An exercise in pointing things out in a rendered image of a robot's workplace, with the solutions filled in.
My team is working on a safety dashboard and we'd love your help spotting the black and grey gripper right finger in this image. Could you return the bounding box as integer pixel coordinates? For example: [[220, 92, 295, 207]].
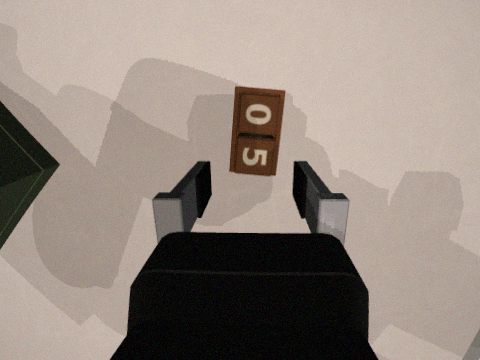
[[292, 161, 350, 247]]

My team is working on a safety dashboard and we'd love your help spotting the brown wooden number cube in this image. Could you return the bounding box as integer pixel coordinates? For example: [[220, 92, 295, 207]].
[[237, 93, 280, 136], [234, 133, 275, 176]]

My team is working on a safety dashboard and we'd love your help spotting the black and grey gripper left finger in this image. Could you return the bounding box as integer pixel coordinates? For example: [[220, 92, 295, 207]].
[[152, 161, 212, 243]]

